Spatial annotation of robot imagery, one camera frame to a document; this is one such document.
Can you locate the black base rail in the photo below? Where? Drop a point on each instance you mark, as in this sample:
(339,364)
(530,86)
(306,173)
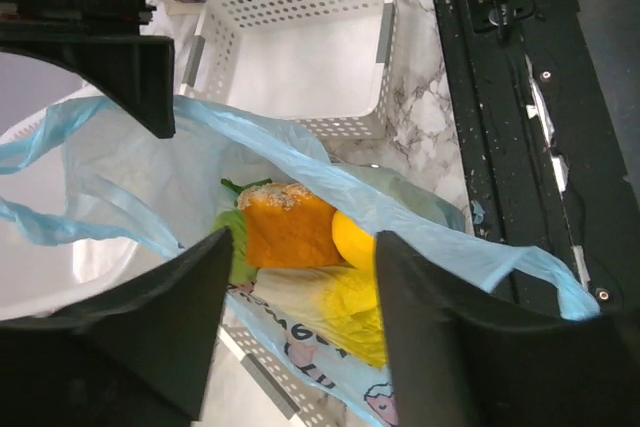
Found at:
(541,160)

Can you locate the light blue plastic grocery bag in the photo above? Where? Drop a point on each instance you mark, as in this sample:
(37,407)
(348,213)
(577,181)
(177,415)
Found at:
(214,141)

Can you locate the yellow cabbage toy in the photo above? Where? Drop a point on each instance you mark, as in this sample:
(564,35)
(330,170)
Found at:
(339,303)

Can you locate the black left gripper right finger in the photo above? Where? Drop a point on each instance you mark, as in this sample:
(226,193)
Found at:
(461,357)

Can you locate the orange bread slice toy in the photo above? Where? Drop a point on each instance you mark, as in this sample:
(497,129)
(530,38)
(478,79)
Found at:
(288,226)

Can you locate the green lettuce toy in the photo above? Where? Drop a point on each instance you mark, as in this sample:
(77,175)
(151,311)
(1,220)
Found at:
(242,273)

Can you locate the white perforated plastic basket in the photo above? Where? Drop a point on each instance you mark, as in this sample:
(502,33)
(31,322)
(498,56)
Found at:
(325,64)

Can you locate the large white plastic tub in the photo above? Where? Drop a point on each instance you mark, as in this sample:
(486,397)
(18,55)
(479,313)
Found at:
(75,186)

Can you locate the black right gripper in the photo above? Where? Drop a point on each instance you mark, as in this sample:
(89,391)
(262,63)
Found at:
(100,41)

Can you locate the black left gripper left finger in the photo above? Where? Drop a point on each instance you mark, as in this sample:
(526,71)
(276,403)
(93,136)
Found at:
(138,354)

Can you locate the yellow lemon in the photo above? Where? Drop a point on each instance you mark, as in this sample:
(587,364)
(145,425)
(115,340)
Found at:
(356,246)

